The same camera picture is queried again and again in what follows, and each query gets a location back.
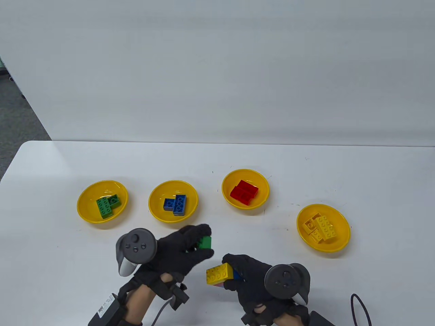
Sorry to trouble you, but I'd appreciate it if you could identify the yellow plastic bowl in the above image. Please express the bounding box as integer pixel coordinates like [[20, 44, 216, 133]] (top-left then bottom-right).
[[149, 180, 199, 223], [296, 204, 351, 253], [77, 179, 129, 223], [221, 168, 270, 210]]

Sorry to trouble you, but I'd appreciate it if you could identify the person's left forearm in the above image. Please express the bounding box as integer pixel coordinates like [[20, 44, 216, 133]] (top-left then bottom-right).
[[126, 275, 163, 326]]

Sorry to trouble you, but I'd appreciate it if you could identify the red long toy brick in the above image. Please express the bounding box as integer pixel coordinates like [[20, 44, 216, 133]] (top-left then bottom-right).
[[238, 180, 259, 198]]

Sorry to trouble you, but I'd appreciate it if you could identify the blue long toy brick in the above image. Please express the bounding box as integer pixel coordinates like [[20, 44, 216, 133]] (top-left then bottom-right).
[[173, 195, 187, 216]]

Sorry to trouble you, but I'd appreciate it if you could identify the black wrist sensor box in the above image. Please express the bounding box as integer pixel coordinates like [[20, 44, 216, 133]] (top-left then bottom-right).
[[308, 311, 337, 326], [88, 294, 128, 326]]

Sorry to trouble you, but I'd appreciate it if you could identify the large multicolour toy brick block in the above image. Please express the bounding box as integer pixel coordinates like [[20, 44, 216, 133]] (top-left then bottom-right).
[[206, 262, 243, 288]]

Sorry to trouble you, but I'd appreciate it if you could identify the green long toy brick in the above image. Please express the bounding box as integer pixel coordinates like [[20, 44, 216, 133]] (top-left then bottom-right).
[[96, 198, 114, 219]]

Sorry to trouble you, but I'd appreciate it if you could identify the person's left hand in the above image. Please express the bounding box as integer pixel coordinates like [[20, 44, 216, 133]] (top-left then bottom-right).
[[119, 224, 214, 299]]

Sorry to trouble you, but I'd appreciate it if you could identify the person's right forearm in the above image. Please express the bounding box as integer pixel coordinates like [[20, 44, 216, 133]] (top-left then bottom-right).
[[272, 314, 303, 326]]

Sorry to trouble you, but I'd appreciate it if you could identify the grey handheld controller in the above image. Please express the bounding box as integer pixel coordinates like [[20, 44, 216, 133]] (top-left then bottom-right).
[[264, 263, 311, 304], [116, 228, 158, 277]]

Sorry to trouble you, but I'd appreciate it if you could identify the person's right hand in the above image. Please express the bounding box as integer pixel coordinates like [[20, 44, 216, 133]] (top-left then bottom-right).
[[223, 254, 310, 320]]

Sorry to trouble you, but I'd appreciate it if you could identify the braided black cable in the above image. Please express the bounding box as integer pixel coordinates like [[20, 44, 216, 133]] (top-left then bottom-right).
[[351, 294, 374, 326]]

